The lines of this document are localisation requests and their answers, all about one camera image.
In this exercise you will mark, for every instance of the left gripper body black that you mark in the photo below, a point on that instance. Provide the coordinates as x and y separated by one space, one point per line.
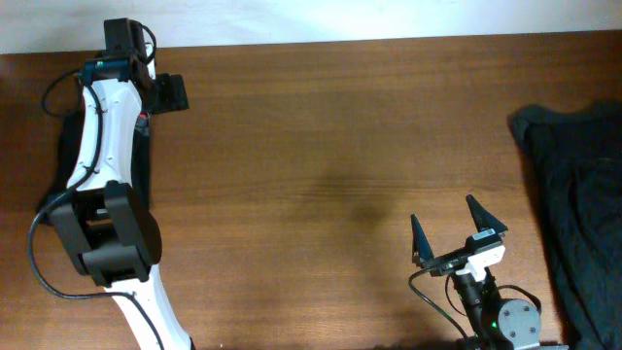
164 97

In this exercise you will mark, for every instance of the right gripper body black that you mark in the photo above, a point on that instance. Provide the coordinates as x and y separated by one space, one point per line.
447 263

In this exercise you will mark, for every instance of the dark clothes pile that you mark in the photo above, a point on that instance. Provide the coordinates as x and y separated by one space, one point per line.
576 158

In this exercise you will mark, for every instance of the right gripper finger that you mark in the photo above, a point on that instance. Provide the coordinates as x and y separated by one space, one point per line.
421 250
483 219

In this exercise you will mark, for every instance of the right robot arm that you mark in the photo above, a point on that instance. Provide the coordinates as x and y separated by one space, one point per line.
496 322

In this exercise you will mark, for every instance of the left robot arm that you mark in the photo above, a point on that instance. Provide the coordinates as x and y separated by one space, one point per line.
108 233

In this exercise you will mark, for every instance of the black leggings red waistband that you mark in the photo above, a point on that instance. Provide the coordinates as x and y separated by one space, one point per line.
141 160

